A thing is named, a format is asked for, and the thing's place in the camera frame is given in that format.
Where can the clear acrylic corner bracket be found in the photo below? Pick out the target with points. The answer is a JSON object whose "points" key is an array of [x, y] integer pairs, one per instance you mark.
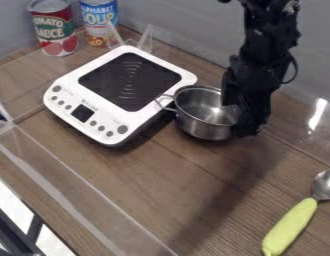
{"points": [[139, 40]]}

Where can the alphabet soup can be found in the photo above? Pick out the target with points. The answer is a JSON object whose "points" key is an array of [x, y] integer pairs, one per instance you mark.
{"points": [[101, 15]]}

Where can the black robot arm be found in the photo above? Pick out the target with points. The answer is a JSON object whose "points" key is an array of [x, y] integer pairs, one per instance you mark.
{"points": [[272, 32]]}

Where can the black metal frame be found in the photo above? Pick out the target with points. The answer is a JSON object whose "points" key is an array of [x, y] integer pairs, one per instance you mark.
{"points": [[15, 243]]}

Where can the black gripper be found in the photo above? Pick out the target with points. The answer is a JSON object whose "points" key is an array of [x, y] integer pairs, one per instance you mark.
{"points": [[249, 85]]}

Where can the spoon with green handle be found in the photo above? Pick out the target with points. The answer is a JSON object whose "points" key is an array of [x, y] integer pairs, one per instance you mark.
{"points": [[296, 220]]}

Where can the tomato sauce can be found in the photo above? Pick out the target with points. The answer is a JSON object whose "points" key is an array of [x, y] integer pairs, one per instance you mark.
{"points": [[54, 24]]}

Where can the silver pot with handles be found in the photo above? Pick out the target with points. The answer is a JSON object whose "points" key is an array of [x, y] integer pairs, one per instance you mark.
{"points": [[202, 116]]}

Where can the white and black induction stove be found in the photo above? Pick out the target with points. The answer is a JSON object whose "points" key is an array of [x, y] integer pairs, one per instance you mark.
{"points": [[111, 96]]}

